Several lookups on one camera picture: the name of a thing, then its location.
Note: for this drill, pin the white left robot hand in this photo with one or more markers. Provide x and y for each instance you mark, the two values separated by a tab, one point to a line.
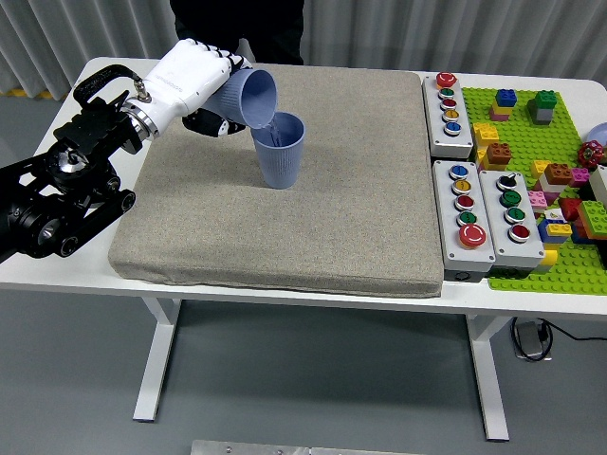
185	80

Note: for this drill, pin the blue ribbed cup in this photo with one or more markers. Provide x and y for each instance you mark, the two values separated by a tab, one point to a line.
258	97
280	161

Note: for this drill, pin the person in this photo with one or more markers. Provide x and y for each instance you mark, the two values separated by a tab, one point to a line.
270	23

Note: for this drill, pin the grey-brown fabric mat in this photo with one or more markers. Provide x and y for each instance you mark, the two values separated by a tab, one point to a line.
332	213

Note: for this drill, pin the white curtain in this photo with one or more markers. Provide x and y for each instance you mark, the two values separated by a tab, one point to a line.
427	28

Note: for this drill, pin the grey five-button control box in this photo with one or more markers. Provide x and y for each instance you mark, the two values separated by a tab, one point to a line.
434	114
446	213

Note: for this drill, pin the white table leg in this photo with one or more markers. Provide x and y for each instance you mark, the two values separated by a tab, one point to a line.
159	360
488	379

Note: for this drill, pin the yellow toy brick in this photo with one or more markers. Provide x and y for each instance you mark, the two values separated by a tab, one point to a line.
539	169
549	259
484	133
559	229

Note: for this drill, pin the pink toy brick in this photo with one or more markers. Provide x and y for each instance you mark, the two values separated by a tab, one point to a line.
537	199
498	113

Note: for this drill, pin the blue toy brick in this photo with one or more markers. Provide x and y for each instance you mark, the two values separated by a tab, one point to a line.
545	236
506	97

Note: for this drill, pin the brown toy brick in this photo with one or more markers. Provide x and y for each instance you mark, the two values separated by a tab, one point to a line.
499	152
558	173

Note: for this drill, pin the grey four-button control box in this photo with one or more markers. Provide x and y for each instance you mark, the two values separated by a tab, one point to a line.
493	218

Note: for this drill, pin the green toy brick baseplate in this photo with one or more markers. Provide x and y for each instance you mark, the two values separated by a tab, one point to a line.
521	137

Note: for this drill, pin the grey toy brick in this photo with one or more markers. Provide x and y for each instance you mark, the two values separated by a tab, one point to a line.
542	116

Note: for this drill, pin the white toy brick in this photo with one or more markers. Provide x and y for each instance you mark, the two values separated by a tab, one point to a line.
552	186

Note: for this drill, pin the small white printed brick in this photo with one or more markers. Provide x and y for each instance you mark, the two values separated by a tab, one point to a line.
553	217

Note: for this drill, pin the red toy brick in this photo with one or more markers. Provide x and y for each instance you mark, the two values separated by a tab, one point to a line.
569	209

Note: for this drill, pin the magenta toy brick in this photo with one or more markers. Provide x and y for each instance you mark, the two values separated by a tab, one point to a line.
579	176

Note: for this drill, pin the red valve wheel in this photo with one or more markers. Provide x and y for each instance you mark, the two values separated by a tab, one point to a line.
590	154

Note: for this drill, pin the pale lavender bowl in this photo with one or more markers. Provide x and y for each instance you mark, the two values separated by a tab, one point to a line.
599	132

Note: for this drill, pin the white box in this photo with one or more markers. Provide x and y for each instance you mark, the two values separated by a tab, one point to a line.
599	182

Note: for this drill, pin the large green toy brick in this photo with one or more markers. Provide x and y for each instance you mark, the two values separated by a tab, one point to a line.
593	211

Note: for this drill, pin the grey power adapter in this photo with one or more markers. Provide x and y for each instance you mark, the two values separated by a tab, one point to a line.
527	339

